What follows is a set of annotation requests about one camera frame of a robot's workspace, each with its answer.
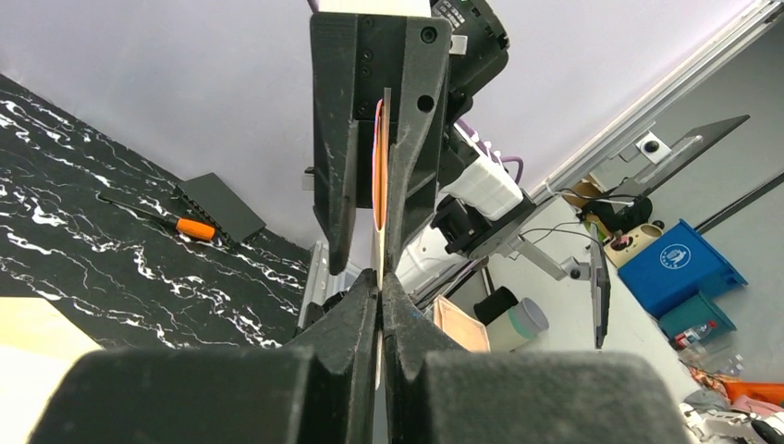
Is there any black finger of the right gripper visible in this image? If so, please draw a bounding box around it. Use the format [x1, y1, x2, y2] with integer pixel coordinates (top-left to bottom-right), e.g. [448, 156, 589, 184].
[310, 12, 359, 276]
[385, 17, 451, 270]

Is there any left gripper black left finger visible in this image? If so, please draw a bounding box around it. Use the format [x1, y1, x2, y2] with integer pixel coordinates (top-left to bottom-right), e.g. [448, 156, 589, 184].
[30, 269, 379, 443]

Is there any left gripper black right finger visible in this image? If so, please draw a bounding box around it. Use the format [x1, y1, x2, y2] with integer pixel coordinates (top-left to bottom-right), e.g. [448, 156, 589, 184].
[380, 275, 687, 443]

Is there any tan letter paper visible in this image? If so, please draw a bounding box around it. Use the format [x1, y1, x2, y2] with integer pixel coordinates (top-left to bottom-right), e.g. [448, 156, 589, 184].
[370, 88, 393, 393]

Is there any cream envelope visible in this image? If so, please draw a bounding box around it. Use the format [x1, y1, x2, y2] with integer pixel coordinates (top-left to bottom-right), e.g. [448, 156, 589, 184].
[1, 296, 101, 443]

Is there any black flat box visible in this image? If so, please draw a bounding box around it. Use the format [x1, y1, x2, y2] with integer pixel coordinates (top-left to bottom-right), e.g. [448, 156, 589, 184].
[176, 173, 266, 244]

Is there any blue bin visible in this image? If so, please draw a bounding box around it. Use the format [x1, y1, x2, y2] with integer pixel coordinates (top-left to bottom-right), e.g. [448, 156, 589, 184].
[618, 219, 748, 318]

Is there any orange handled screwdriver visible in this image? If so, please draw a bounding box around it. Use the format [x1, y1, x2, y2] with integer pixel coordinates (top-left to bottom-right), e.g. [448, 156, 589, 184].
[97, 193, 216, 241]

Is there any aluminium frame rail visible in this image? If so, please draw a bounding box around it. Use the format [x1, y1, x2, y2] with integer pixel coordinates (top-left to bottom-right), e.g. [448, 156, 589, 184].
[297, 0, 784, 332]

